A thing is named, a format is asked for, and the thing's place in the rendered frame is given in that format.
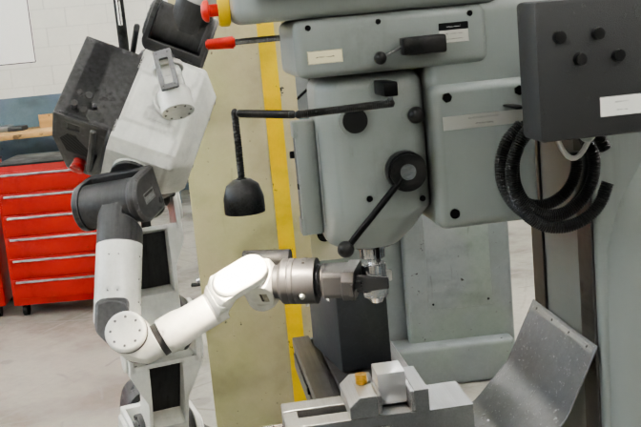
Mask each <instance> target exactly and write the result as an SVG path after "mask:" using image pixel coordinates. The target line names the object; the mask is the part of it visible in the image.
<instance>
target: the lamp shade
mask: <svg viewBox="0 0 641 427"><path fill-rule="evenodd" d="M223 203H224V211H225V215H227V216H246V215H253V214H260V213H263V212H265V202H264V194H263V192H262V190H261V187H260V185H259V183H258V182H257V181H255V180H253V179H252V178H249V177H244V178H237V179H234V180H232V181H231V182H230V183H229V184H228V185H227V186H226V188H225V193H224V197H223Z"/></svg>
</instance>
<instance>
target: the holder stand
mask: <svg viewBox="0 0 641 427"><path fill-rule="evenodd" d="M310 313H311V322H312V332H313V342H314V345H315V346H316V347H317V348H318V349H319V350H320V351H321V352H322V353H323V354H324V355H325V356H326V357H328V358H329V359H330V360H331V361H332V362H333V363H334V364H335V365H336V366H337V367H338V368H339V369H340V370H341V371H342V372H349V371H354V370H359V369H363V368H368V367H371V364H372V363H380V362H386V361H391V351H390V339H389V328H388V316H387V304H386V297H385V298H384V299H383V302H381V303H372V302H371V301H370V300H369V298H365V297H364V296H363V292H362V293H359V295H358V297H357V299H356V300H343V299H342V298H323V297H322V296H321V298H320V303H319V304H310Z"/></svg>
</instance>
